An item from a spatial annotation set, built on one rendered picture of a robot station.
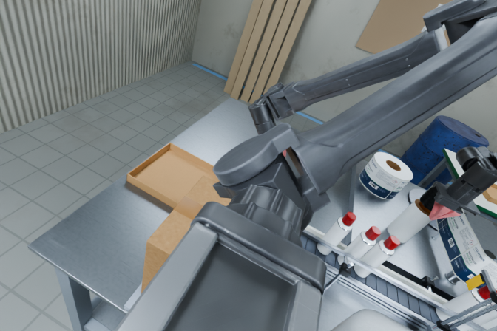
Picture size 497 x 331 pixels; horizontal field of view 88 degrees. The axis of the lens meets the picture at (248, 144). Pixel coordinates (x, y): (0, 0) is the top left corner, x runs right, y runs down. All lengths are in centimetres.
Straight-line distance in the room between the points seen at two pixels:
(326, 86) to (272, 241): 45
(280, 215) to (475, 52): 28
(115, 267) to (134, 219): 17
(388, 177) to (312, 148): 114
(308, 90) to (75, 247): 78
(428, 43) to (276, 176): 35
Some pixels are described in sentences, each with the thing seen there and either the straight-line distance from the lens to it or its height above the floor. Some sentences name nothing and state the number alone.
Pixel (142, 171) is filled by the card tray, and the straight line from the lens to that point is 112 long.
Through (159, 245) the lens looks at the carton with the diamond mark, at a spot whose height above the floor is 112.
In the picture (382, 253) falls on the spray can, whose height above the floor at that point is 103.
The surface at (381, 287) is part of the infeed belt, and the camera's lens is 112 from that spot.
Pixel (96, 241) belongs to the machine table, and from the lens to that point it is 95.
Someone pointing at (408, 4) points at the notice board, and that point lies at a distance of 371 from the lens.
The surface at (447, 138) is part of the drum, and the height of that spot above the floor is 75.
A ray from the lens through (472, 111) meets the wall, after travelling 419.
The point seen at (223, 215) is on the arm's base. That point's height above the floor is 151.
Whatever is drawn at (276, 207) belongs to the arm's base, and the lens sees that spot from 21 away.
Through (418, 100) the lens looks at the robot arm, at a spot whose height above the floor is 157.
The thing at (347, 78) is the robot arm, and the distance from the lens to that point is 55.
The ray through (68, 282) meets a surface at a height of 64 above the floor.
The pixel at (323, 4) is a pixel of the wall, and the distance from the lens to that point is 372.
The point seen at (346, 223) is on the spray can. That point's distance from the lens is 92.
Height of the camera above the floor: 164
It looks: 35 degrees down
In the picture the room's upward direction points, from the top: 21 degrees clockwise
